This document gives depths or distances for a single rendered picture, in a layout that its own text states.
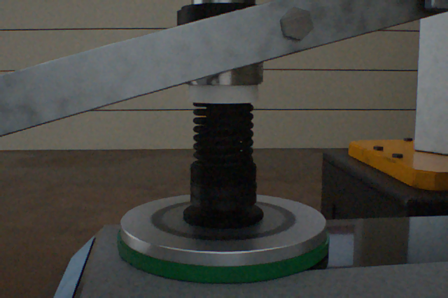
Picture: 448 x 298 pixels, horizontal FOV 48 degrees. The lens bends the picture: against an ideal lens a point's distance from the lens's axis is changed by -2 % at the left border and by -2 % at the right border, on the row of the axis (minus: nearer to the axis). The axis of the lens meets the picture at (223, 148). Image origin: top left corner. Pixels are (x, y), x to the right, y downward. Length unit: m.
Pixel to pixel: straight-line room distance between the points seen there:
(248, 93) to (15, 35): 6.34
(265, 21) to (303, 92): 6.05
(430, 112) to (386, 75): 5.43
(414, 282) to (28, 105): 0.36
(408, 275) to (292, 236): 0.11
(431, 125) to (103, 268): 1.03
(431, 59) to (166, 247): 1.03
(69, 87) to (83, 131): 6.14
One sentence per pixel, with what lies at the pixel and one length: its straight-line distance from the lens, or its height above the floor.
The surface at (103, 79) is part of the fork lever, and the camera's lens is 0.45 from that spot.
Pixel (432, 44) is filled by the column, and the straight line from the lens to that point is 1.37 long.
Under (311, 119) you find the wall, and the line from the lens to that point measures 6.55.
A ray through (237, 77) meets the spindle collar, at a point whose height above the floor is 0.98.
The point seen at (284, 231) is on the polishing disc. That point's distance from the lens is 0.49.
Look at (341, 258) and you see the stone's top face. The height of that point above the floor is 0.81.
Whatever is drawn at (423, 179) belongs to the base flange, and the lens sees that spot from 1.13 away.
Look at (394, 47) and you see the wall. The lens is 6.83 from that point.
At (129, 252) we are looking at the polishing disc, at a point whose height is 0.82.
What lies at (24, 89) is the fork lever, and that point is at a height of 0.97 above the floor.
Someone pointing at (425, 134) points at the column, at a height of 0.83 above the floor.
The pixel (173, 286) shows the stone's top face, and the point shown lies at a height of 0.81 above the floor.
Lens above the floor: 0.98
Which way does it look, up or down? 9 degrees down
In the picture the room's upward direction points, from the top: straight up
